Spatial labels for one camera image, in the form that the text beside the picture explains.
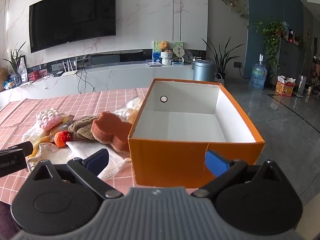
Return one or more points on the white crochet pot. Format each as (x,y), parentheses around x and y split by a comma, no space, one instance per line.
(166,58)

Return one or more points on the orange crochet strawberry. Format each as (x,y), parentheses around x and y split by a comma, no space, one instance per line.
(61,140)

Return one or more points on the white router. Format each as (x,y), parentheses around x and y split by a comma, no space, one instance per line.
(69,73)

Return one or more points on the green plant in glass vase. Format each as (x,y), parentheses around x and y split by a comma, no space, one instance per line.
(15,65)

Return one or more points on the trailing pothos plant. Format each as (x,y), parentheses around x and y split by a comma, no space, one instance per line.
(271,37)

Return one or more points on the orange cardboard box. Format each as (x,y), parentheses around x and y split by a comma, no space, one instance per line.
(170,162)

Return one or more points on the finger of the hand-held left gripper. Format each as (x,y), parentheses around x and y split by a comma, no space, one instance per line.
(23,148)

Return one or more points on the gold vase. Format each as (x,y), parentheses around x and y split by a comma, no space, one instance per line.
(2,78)

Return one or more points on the white organza ribbon pouch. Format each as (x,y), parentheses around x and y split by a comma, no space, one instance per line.
(130,110)

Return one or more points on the white packaged face mask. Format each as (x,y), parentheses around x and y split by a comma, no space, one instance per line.
(80,150)

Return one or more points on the round paper fan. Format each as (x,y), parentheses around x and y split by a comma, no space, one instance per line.
(179,51)

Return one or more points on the pink and cream crochet piece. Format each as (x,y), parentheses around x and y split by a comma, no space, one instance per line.
(48,120)

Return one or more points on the blue water bottle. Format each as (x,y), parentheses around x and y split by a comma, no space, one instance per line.
(258,76)

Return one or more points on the red boxes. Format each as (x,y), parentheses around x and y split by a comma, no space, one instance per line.
(37,75)

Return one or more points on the brown teddy bear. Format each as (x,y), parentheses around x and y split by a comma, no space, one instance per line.
(164,45)

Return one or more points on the clear plastic bag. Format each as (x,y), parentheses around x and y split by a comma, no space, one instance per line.
(51,152)

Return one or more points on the snack bags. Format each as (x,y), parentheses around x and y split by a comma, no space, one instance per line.
(8,83)

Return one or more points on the brown flower-shaped sponge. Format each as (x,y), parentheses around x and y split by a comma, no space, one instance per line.
(107,130)

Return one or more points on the brown plush cloth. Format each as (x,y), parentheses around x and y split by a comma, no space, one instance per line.
(82,128)

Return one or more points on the long-leaf potted plant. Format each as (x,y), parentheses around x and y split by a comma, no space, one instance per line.
(221,60)

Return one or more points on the dark grey cabinet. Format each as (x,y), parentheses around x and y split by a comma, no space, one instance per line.
(291,60)

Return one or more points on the purple cloth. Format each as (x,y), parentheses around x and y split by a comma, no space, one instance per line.
(6,220)

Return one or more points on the yellow label wipes packet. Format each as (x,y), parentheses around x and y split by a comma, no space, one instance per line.
(32,135)

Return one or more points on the grey decorative plate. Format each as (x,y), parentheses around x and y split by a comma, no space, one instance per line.
(188,55)

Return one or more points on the pink checked tablecloth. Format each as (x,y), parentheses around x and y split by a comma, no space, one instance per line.
(105,100)

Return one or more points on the black wall socket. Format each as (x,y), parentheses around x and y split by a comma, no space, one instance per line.
(237,64)

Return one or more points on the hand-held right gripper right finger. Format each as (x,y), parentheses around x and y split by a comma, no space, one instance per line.
(216,163)

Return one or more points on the black wall television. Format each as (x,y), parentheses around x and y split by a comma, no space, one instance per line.
(72,17)

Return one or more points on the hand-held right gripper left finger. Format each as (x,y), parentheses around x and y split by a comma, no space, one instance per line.
(98,158)

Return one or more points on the grey round trash bin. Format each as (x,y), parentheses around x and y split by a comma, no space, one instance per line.
(203,71)

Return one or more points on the yellow cloth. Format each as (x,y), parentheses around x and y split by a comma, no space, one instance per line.
(41,143)

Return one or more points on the white marble television console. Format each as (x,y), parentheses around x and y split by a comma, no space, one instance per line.
(125,77)

